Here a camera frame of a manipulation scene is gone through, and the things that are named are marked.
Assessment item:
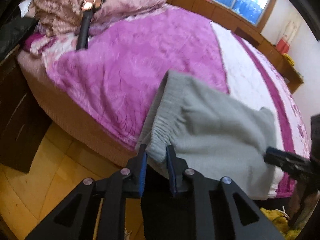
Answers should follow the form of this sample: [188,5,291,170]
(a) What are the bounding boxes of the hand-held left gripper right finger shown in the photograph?
[166,145,285,240]

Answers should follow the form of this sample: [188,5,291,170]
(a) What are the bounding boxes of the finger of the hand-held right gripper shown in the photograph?
[264,147,312,174]

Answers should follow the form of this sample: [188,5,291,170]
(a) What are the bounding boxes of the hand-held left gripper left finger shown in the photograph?
[25,144,148,240]

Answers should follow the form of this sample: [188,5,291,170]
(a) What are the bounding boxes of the grey pants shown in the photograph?
[135,70,277,200]

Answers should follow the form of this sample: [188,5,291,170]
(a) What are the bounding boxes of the yellow fuzzy cloth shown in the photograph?
[259,206,295,235]

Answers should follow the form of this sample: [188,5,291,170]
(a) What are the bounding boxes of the yellow object on cabinet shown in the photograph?
[284,54,297,67]

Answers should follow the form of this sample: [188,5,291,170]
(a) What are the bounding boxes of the magenta plush blanket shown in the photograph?
[17,52,170,178]

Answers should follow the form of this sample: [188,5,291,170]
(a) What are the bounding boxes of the red bag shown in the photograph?
[276,37,292,54]

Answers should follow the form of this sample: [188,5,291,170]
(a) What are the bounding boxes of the bed with white sheet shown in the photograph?
[24,4,313,200]

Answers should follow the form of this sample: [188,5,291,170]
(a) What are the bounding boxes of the white bag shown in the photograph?
[284,19,297,40]

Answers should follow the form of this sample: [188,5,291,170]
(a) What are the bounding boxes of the dark wooden nightstand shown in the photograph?
[0,44,53,174]

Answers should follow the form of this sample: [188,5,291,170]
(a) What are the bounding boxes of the black phone stand pole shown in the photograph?
[76,10,92,50]

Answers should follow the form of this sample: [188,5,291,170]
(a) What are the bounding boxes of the window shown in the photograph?
[211,0,279,32]

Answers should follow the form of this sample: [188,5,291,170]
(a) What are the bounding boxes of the pink crumpled quilt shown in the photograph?
[32,0,167,37]

